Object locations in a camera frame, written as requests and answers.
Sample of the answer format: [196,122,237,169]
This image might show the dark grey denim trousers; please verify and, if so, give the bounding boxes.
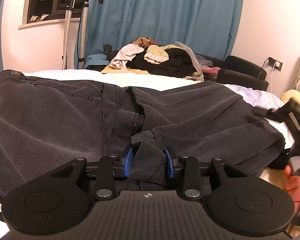
[0,70,285,200]

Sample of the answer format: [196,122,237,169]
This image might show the pile of mixed clothes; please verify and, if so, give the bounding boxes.
[101,37,221,81]

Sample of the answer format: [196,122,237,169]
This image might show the person's right hand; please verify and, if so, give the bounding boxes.
[284,165,300,213]

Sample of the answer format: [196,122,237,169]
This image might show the yellow plush toy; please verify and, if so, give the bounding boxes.
[281,89,300,105]

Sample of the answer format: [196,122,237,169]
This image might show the white bed sheet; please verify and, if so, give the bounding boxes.
[0,68,296,239]

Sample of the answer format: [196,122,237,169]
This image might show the black leather armchair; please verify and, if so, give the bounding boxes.
[197,54,269,91]

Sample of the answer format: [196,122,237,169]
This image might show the items on window sill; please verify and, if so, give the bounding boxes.
[29,14,50,23]

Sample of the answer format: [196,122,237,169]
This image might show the garment steamer stand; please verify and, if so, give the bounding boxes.
[61,0,105,71]

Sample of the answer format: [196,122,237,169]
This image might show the dark window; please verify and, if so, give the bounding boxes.
[26,0,92,25]

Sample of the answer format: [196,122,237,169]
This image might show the wall power socket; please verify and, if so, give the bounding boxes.
[268,57,283,72]

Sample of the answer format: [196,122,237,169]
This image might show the white charger cable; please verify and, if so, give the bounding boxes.
[270,64,278,94]

